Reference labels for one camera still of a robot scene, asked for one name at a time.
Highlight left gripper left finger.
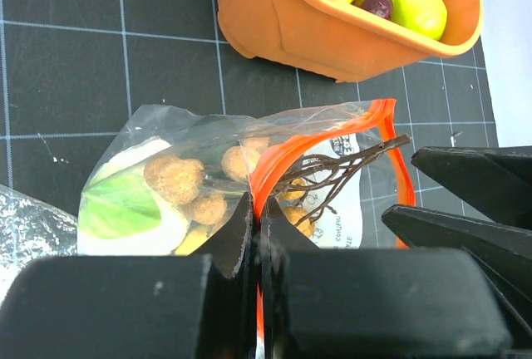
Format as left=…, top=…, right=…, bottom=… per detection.
left=1, top=194, right=254, bottom=358

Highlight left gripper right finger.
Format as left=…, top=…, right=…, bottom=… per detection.
left=260, top=200, right=511, bottom=358

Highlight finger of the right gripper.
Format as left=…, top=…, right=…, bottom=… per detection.
left=382, top=204, right=531, bottom=351
left=411, top=146, right=531, bottom=230

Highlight white cauliflower toy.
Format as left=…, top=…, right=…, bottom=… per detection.
left=77, top=136, right=190, bottom=255

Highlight brown longan bunch toy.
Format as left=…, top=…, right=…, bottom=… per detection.
left=144, top=135, right=411, bottom=238

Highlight orange zipper clear bag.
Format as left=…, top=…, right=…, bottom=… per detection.
left=76, top=97, right=416, bottom=359

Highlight blue zipper clear bag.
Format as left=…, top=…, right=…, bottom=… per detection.
left=0, top=185, right=77, bottom=298

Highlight green pear toy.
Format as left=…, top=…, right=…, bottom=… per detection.
left=391, top=0, right=448, bottom=41

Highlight dark purple mangosteen toy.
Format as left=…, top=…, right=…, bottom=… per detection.
left=361, top=0, right=393, bottom=20

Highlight orange plastic basket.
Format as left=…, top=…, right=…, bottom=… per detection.
left=217, top=0, right=483, bottom=82

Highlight black grid mat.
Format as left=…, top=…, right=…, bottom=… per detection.
left=1, top=0, right=497, bottom=212

